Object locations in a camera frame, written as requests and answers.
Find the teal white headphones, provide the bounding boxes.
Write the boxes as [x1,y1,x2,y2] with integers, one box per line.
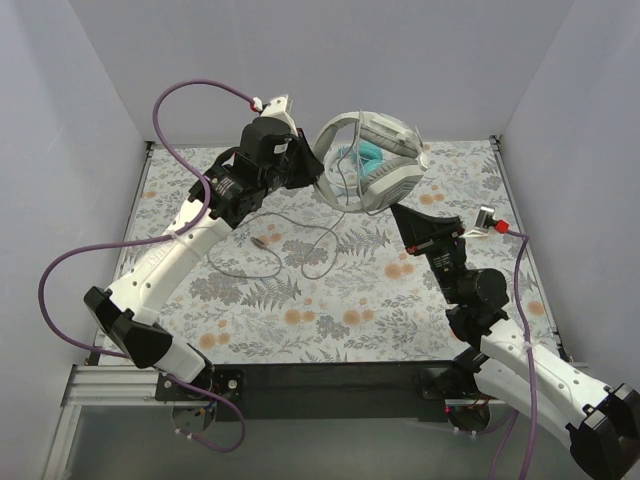
[337,141,384,182]

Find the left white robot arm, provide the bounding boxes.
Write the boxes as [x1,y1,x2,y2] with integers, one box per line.
[84,115,322,400]

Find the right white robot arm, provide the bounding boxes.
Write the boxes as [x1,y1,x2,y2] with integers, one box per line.
[391,204,639,479]

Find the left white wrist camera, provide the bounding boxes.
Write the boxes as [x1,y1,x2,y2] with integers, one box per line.
[250,95,297,134]

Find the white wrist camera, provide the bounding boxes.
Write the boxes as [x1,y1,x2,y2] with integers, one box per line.
[462,206,510,238]
[250,95,297,134]

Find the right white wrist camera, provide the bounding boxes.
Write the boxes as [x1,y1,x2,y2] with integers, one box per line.
[462,206,510,238]

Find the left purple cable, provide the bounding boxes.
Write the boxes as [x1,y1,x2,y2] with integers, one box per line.
[37,79,263,454]

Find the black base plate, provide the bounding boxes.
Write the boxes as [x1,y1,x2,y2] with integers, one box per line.
[154,359,511,426]

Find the aluminium frame rail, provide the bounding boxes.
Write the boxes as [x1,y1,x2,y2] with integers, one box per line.
[42,366,173,479]

